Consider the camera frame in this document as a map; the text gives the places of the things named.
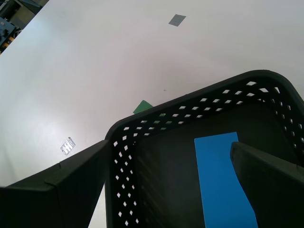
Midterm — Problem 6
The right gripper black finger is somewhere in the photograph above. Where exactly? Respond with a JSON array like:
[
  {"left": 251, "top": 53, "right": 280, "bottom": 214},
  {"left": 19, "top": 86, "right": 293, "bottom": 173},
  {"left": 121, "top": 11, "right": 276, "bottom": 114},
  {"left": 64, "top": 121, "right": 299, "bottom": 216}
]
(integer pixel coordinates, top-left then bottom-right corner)
[
  {"left": 229, "top": 141, "right": 304, "bottom": 228},
  {"left": 0, "top": 139, "right": 110, "bottom": 228}
]

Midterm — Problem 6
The blue rectangular block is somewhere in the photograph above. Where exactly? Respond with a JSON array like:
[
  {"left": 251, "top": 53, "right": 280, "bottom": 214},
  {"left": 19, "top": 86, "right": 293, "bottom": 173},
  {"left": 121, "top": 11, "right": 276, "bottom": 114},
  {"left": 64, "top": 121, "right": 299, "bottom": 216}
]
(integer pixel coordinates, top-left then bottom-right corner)
[{"left": 194, "top": 132, "right": 258, "bottom": 228}]

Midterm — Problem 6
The black perforated plastic basket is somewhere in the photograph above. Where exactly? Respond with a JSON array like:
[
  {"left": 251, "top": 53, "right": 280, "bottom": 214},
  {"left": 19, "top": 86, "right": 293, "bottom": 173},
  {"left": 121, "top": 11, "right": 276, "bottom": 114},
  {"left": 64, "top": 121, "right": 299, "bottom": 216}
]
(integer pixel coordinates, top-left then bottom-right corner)
[{"left": 104, "top": 69, "right": 304, "bottom": 228}]

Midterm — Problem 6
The grey tape square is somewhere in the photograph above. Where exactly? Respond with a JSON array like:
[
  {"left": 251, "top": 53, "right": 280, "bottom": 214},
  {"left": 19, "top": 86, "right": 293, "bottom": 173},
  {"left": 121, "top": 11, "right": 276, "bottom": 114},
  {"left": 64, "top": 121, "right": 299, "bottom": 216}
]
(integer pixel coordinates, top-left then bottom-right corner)
[
  {"left": 60, "top": 136, "right": 76, "bottom": 155},
  {"left": 168, "top": 14, "right": 187, "bottom": 27}
]

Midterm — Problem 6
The long green tape strip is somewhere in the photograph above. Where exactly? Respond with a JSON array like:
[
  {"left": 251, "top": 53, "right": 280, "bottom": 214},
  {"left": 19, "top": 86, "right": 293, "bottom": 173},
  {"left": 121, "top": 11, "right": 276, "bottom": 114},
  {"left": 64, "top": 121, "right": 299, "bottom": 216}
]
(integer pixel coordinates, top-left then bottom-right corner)
[{"left": 133, "top": 100, "right": 171, "bottom": 131}]

